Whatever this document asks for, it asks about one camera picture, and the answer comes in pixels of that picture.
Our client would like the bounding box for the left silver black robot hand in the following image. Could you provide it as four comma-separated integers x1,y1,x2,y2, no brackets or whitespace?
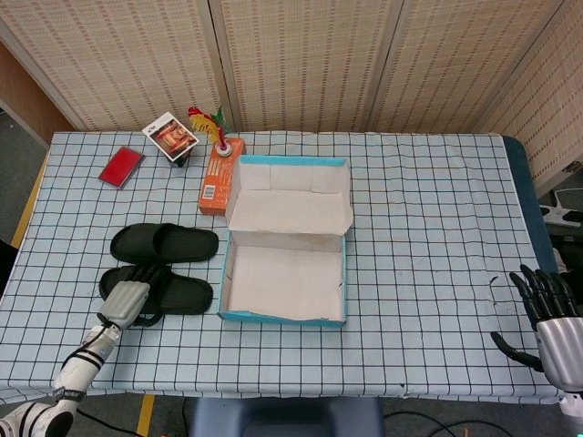
97,263,166,330

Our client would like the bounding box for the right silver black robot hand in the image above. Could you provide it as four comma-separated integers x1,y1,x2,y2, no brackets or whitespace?
490,263,583,393

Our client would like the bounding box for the black rubber slipper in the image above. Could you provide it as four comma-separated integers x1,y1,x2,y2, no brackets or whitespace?
109,222,220,264
98,266,214,327

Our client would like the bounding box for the blue cardboard shoe box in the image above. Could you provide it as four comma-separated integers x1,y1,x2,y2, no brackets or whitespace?
217,154,354,329

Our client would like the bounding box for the red flat case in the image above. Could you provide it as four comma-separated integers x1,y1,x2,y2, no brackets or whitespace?
97,146,146,188

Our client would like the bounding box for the white office chair base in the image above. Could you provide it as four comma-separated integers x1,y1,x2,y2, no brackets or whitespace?
539,186,583,225

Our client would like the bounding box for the orange cardboard box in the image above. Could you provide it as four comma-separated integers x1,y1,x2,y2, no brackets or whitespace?
198,138,247,216

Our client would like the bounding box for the dark blue table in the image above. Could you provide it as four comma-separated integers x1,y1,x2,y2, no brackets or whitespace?
502,135,570,320

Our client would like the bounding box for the black carton with photo card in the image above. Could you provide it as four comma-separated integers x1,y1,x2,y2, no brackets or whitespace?
141,111,200,168

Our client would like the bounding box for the blue checked tablecloth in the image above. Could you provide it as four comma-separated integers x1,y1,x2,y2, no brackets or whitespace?
0,130,564,406

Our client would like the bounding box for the colourful feather shuttlecock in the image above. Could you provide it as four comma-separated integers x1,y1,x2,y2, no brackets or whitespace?
188,105,234,158

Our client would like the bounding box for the dark blue stool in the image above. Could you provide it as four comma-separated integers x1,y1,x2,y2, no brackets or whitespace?
189,398,386,437

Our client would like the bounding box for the beige woven screen panel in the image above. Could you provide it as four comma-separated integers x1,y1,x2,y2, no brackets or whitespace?
477,0,583,197
0,0,234,133
368,0,568,134
209,0,404,133

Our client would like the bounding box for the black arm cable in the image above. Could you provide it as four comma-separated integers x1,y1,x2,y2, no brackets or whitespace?
67,323,138,437

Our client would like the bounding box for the black floor cable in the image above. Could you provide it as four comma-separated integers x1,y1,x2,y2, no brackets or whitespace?
382,411,583,437

